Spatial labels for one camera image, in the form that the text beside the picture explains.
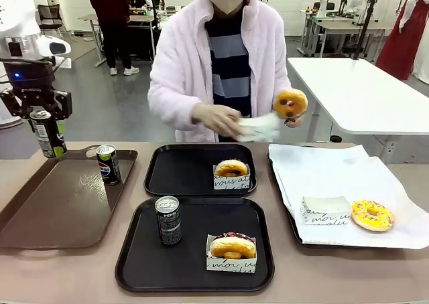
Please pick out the grey lab table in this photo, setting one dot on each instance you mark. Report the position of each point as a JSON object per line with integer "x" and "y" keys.
{"x": 345, "y": 27}

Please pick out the empty white printed paper box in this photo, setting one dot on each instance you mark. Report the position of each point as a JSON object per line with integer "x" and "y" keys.
{"x": 325, "y": 217}

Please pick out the yellow sprinkled donut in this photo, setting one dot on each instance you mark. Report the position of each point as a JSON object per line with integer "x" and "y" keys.
{"x": 360, "y": 217}

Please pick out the person's left hand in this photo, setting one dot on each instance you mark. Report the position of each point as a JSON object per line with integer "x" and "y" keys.
{"x": 295, "y": 121}

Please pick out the black plastic tray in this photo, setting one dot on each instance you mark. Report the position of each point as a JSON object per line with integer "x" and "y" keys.
{"x": 187, "y": 267}
{"x": 181, "y": 173}

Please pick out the black tray under white paper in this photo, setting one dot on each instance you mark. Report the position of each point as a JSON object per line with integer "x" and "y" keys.
{"x": 298, "y": 240}

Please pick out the white table with metal legs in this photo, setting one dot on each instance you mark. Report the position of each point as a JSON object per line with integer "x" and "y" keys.
{"x": 362, "y": 96}

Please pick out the right tray with white paper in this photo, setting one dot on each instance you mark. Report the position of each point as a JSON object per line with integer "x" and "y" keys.
{"x": 335, "y": 176}

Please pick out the left arm's black gripper body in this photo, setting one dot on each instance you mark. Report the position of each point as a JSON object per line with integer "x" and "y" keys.
{"x": 30, "y": 81}

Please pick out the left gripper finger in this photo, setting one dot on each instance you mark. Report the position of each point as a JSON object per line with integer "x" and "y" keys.
{"x": 15, "y": 104}
{"x": 63, "y": 104}

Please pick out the glazed donut with purple icing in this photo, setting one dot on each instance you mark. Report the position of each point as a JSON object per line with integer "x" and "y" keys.
{"x": 231, "y": 247}

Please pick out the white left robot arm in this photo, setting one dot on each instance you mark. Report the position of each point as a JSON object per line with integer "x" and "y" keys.
{"x": 16, "y": 12}

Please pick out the person's right hand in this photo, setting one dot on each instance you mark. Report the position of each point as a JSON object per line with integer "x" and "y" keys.
{"x": 214, "y": 118}

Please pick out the black green Pepsi can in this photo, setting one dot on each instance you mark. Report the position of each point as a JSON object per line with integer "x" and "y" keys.
{"x": 48, "y": 140}
{"x": 109, "y": 170}
{"x": 169, "y": 223}

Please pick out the person in pink fleece jacket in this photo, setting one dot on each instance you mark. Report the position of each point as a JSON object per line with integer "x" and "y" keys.
{"x": 181, "y": 49}

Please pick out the glazed donut with chocolate dots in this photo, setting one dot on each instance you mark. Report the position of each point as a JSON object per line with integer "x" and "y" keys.
{"x": 223, "y": 170}
{"x": 298, "y": 99}

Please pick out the black stand pole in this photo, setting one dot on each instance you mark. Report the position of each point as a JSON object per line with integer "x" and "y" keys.
{"x": 365, "y": 19}

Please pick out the mannequin in red white dress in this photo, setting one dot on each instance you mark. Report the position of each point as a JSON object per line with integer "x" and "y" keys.
{"x": 399, "y": 49}

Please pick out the bystander in dark red top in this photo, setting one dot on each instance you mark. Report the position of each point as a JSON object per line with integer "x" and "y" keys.
{"x": 110, "y": 33}

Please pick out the wooden lab table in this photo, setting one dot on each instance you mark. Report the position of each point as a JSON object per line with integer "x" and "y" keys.
{"x": 144, "y": 19}

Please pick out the person's right forearm pink sleeve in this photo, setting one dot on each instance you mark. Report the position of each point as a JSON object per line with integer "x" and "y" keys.
{"x": 167, "y": 110}

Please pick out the black office chair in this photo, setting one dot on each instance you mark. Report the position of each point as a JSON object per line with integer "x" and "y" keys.
{"x": 48, "y": 16}

